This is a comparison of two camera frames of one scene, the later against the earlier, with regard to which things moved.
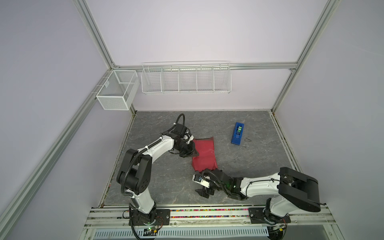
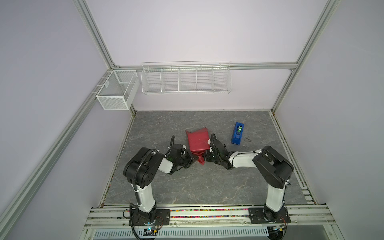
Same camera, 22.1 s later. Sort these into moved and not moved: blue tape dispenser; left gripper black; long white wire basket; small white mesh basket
Moved: left gripper black
Not moved: long white wire basket; small white mesh basket; blue tape dispenser
